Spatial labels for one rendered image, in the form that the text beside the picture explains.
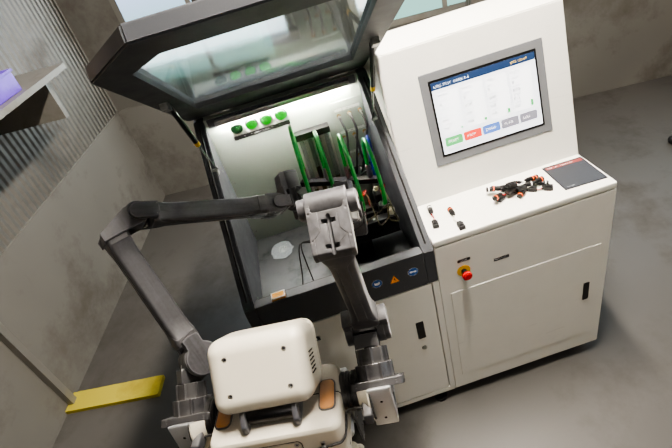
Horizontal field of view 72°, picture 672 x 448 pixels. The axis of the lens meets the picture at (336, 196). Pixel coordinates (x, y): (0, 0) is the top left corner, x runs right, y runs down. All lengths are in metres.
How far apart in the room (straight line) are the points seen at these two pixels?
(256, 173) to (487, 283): 1.03
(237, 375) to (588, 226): 1.42
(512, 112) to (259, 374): 1.32
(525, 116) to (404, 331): 0.95
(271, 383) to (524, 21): 1.45
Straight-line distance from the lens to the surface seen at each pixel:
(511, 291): 2.00
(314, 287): 1.65
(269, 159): 1.94
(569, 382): 2.49
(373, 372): 1.06
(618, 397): 2.49
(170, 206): 1.26
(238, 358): 0.99
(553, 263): 2.00
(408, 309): 1.84
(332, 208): 0.80
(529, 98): 1.89
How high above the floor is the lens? 2.10
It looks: 34 degrees down
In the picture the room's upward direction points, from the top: 17 degrees counter-clockwise
